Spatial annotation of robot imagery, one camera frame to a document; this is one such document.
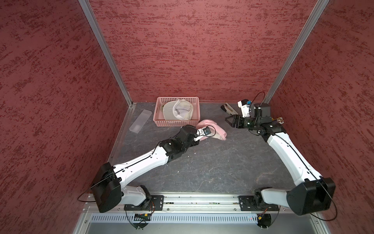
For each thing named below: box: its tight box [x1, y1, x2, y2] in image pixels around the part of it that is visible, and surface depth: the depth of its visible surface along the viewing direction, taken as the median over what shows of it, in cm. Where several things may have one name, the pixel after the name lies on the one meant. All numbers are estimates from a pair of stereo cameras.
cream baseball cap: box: [162, 98, 194, 121], surface depth 109 cm
